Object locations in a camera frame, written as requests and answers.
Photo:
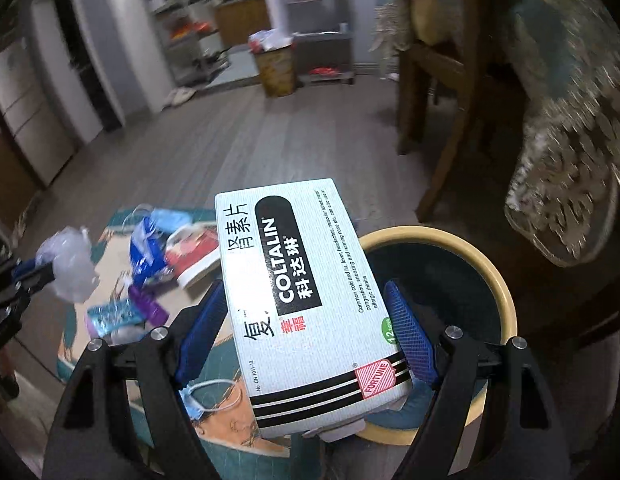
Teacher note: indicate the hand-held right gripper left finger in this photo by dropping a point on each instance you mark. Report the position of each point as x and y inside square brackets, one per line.
[203, 332]

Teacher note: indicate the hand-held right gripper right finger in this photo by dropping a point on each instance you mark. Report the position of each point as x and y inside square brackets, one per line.
[410, 337]

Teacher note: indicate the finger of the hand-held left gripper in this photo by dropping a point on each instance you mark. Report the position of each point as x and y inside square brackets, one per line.
[34, 272]
[7, 312]

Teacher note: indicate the clear plastic bag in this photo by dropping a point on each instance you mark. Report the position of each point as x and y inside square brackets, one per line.
[69, 265]

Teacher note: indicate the purple spray bottle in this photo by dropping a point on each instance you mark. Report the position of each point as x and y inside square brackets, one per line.
[148, 306]

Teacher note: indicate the yellow rimmed trash bin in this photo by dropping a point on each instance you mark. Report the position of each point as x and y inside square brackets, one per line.
[455, 270]

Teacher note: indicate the shiny blue foil packet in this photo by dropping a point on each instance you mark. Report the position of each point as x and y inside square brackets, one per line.
[112, 316]

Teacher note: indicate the blue white plastic wrapper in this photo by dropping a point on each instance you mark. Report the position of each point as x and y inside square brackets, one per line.
[147, 255]

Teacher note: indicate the white medicine box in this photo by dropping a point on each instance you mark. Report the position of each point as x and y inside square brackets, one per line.
[310, 300]

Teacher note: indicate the red white packet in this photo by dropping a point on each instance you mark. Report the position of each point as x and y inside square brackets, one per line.
[194, 255]

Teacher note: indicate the teal orange printed rug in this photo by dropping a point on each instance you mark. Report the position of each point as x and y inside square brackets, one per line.
[217, 440]

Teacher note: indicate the white refrigerator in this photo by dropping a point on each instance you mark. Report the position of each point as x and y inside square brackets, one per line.
[27, 110]

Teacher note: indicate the pair of pale slippers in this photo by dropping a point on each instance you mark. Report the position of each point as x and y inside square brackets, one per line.
[179, 95]

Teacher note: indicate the lace patterned tablecloth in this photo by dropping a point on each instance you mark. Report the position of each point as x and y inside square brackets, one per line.
[575, 135]

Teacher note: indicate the wooden chair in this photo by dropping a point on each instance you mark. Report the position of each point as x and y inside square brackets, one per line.
[440, 65]

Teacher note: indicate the red items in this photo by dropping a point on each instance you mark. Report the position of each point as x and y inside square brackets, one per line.
[324, 71]

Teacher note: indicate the metal shelf rack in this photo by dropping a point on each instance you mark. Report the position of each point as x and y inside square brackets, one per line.
[189, 25]

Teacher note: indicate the crumpled white papers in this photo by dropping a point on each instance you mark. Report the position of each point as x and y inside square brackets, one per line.
[270, 40]

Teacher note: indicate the lace patterned cloth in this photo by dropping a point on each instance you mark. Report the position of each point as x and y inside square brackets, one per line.
[390, 30]

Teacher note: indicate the wooden cabinet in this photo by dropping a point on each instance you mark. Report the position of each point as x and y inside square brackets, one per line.
[242, 20]

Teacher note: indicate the grey cart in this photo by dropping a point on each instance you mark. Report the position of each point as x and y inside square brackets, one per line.
[322, 35]

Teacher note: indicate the yellow seat cushion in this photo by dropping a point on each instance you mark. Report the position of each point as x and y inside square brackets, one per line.
[424, 17]

